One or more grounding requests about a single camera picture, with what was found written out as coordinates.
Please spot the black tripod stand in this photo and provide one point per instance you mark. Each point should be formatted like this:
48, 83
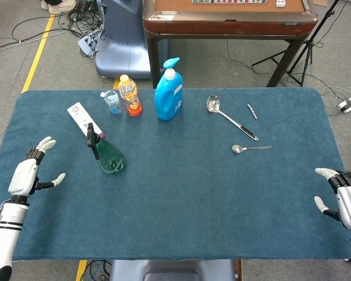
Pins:
310, 44

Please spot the single white mahjong tile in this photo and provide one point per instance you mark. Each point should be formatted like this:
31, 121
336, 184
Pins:
281, 3

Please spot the clear plastic cup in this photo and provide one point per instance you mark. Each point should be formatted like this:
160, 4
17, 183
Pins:
114, 105

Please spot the orange drink bottle yellow cap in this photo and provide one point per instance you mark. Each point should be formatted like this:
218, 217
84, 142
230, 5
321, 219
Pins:
130, 99

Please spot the blue table cloth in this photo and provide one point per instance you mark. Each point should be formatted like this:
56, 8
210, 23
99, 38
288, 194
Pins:
193, 190

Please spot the white pink toothpaste box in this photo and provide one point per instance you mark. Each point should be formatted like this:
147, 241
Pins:
80, 115

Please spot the green spray bottle black trigger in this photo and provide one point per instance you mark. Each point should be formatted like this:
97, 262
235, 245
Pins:
111, 158

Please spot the blue detergent bottle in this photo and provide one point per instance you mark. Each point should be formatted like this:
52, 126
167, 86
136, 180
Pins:
166, 99

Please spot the white power strip with plugs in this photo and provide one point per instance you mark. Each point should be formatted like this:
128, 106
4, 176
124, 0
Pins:
85, 44

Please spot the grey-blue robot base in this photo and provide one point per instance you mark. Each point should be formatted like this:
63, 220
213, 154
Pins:
120, 52

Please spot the grey-blue own robot body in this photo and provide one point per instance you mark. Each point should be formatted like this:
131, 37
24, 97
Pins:
169, 269

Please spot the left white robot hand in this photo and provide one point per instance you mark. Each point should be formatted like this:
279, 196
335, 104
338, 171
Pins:
23, 178

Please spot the row of face-up mahjong tiles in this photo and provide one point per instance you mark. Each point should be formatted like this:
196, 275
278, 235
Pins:
228, 1

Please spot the small steel spoon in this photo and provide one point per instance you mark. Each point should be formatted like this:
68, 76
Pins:
237, 149

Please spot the person in black trousers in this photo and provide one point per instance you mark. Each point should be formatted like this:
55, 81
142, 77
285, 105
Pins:
61, 6

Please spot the cardboard box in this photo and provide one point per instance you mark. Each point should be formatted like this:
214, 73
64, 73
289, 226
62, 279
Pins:
321, 2

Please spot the brown mahjong table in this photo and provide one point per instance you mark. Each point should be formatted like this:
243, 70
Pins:
222, 27

